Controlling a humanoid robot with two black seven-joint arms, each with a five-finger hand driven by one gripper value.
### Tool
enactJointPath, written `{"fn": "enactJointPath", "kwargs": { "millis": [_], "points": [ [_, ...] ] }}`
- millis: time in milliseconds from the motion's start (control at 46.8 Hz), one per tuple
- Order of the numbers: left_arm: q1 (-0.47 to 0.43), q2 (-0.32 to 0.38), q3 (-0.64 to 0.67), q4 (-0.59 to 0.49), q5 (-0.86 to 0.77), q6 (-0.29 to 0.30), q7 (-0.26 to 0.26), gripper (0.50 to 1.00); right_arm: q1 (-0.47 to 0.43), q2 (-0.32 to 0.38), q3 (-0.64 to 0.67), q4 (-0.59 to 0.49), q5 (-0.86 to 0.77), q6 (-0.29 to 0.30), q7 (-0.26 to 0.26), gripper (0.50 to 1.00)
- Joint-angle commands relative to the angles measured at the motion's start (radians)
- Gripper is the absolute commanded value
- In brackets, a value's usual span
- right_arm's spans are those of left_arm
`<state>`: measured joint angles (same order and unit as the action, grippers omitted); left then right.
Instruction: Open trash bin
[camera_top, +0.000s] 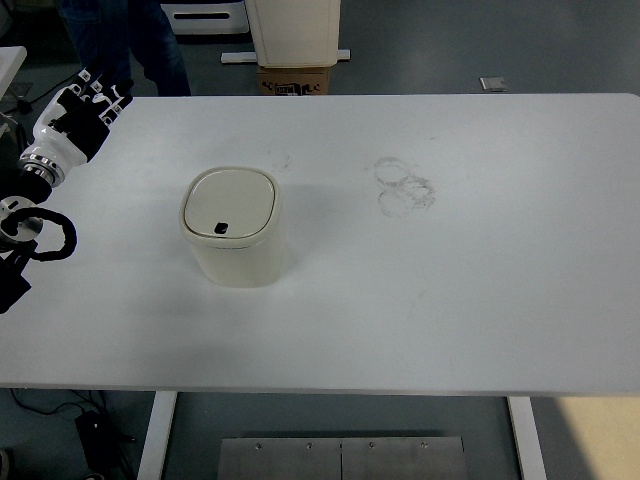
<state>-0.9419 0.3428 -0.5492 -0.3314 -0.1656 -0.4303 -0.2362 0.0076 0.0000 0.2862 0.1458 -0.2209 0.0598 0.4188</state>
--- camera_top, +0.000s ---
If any person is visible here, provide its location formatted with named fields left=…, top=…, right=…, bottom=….
left=57, top=0, right=192, bottom=97

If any black floor cable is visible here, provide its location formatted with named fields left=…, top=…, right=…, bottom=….
left=9, top=389, right=107, bottom=417

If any small cream trash bin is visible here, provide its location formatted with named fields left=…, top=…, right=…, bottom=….
left=178, top=163, right=287, bottom=289

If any white appliance with dark slot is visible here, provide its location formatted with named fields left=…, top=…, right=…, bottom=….
left=159, top=0, right=250, bottom=36

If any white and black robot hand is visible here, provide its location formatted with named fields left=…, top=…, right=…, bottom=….
left=30, top=66, right=135, bottom=167

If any grey metal plate with screws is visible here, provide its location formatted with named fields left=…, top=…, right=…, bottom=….
left=219, top=436, right=469, bottom=480

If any white table leg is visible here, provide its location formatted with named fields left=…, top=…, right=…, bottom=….
left=137, top=391, right=179, bottom=480
left=507, top=396, right=549, bottom=480

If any black power adapter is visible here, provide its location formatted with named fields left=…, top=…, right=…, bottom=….
left=74, top=409, right=120, bottom=471

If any cardboard box with black print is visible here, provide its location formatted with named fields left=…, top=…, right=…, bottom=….
left=256, top=64, right=331, bottom=96

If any white side table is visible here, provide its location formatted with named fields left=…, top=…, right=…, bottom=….
left=0, top=45, right=28, bottom=101

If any white floor base bar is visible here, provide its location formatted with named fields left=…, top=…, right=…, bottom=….
left=220, top=48, right=352, bottom=65

